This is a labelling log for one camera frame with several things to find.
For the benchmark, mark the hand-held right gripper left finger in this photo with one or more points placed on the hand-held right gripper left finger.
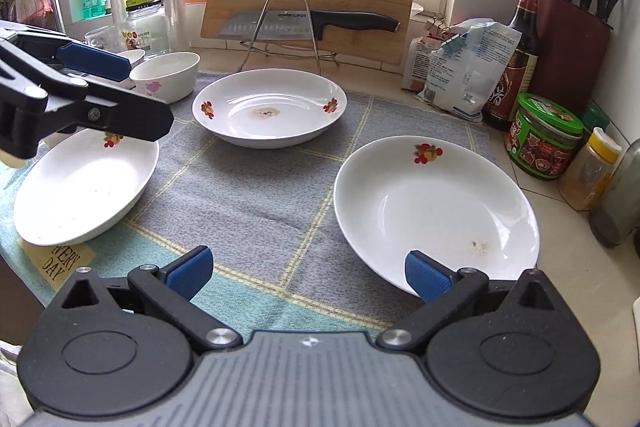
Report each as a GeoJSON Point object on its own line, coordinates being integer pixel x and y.
{"type": "Point", "coordinates": [190, 272]}

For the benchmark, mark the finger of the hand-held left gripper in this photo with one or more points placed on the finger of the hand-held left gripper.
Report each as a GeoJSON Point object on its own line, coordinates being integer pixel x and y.
{"type": "Point", "coordinates": [95, 59]}
{"type": "Point", "coordinates": [135, 117]}

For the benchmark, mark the white fruit print plate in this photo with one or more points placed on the white fruit print plate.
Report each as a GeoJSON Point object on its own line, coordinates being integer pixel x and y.
{"type": "Point", "coordinates": [270, 127]}
{"type": "Point", "coordinates": [435, 207]}

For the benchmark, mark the orange and white food bag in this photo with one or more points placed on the orange and white food bag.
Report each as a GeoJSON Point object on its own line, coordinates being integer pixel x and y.
{"type": "Point", "coordinates": [417, 67]}

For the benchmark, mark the clear glass cup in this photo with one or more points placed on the clear glass cup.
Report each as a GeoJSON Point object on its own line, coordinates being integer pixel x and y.
{"type": "Point", "coordinates": [102, 38]}

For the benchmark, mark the green capped small bottle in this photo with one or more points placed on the green capped small bottle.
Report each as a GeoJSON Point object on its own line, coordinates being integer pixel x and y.
{"type": "Point", "coordinates": [595, 117]}

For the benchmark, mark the dark red knife block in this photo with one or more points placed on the dark red knife block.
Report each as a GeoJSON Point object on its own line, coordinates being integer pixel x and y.
{"type": "Point", "coordinates": [570, 57]}

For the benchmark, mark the pink towel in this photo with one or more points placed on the pink towel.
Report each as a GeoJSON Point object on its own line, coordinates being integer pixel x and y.
{"type": "Point", "coordinates": [32, 2]}

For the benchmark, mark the white bowls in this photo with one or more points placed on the white bowls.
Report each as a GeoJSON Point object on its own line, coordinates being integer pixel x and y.
{"type": "Point", "coordinates": [75, 192]}

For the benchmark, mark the dark soy sauce bottle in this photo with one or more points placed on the dark soy sauce bottle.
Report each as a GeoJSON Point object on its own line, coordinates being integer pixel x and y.
{"type": "Point", "coordinates": [515, 77]}

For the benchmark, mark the grey checked table cloth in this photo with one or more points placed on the grey checked table cloth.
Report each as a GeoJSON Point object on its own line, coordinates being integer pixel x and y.
{"type": "Point", "coordinates": [260, 207]}

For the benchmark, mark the green lidded sauce jar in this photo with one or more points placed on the green lidded sauce jar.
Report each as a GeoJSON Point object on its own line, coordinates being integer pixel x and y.
{"type": "Point", "coordinates": [542, 142]}

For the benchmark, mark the green binder clip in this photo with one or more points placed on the green binder clip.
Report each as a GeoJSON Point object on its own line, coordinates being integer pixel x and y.
{"type": "Point", "coordinates": [452, 45]}

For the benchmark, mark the glass jar with lid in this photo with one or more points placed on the glass jar with lid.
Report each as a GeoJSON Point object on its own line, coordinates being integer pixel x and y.
{"type": "Point", "coordinates": [145, 29]}

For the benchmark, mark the dark glass bottle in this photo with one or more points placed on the dark glass bottle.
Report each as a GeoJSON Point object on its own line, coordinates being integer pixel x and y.
{"type": "Point", "coordinates": [617, 202]}

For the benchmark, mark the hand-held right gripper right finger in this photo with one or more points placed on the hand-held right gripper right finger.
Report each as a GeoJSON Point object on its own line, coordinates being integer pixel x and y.
{"type": "Point", "coordinates": [425, 274]}

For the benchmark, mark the white printed food bag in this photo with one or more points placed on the white printed food bag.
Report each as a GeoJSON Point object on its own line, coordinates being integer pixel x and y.
{"type": "Point", "coordinates": [470, 72]}

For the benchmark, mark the yellow lidded spice jar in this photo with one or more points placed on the yellow lidded spice jar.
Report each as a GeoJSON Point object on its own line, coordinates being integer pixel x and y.
{"type": "Point", "coordinates": [585, 177]}

